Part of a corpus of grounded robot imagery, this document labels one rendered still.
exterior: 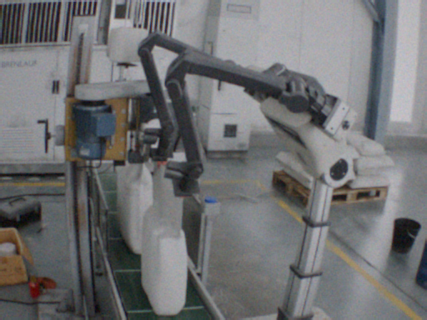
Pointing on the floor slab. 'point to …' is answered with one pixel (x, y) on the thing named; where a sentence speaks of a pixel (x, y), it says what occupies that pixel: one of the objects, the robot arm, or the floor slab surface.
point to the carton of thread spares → (13, 265)
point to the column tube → (79, 172)
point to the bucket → (404, 234)
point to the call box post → (206, 249)
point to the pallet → (333, 190)
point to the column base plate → (65, 311)
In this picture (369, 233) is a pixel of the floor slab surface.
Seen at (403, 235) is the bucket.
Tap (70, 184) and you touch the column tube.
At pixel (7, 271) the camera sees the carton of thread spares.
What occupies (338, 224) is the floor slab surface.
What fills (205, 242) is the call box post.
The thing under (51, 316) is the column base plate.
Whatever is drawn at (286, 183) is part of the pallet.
